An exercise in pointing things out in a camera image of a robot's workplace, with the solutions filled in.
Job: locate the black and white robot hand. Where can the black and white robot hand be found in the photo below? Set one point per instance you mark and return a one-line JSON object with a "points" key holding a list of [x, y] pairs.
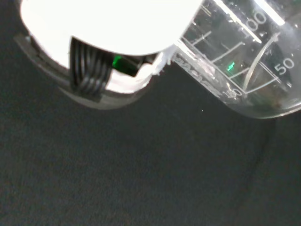
{"points": [[105, 26]]}

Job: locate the black bench cloth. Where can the black bench cloth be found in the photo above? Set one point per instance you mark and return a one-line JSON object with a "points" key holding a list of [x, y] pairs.
{"points": [[141, 164]]}

